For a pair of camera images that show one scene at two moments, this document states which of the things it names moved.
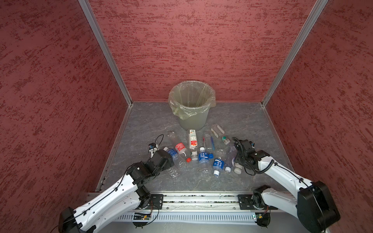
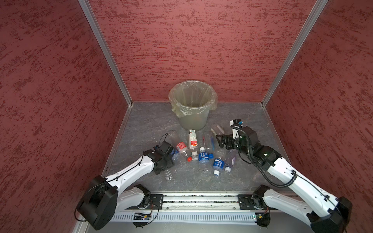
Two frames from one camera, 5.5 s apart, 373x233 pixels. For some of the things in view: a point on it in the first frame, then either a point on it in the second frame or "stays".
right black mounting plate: x=246 y=202 stays
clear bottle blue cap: x=209 y=143 stays
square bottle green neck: x=219 y=133 stays
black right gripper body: x=240 y=159 → x=244 y=149
